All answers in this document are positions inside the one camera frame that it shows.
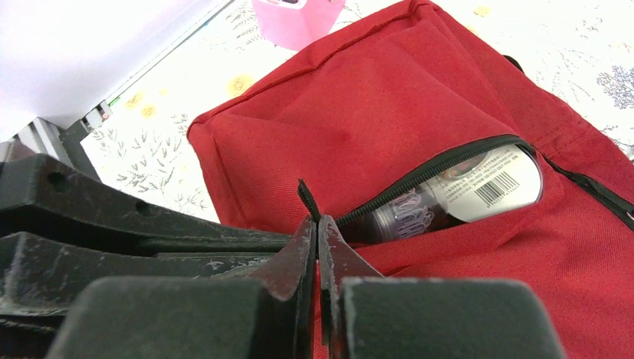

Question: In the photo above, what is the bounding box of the red backpack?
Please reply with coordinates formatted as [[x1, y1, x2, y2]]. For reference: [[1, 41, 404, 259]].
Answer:
[[187, 1, 633, 358]]

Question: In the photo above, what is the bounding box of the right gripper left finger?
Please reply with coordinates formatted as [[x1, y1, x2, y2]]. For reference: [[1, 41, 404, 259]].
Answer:
[[250, 216, 317, 358]]

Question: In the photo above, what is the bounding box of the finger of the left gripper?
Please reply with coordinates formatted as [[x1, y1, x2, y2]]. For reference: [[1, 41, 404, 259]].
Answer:
[[1, 154, 290, 256], [1, 232, 272, 316]]

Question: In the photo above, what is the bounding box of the pink metronome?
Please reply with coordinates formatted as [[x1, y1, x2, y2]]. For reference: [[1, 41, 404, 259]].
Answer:
[[252, 0, 345, 51]]

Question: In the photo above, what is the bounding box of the pink lid crayon jar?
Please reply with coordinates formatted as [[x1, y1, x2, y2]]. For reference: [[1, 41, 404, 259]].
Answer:
[[340, 144, 543, 244]]

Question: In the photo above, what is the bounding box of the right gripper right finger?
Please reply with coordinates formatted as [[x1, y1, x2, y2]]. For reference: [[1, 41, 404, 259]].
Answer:
[[318, 215, 383, 358]]

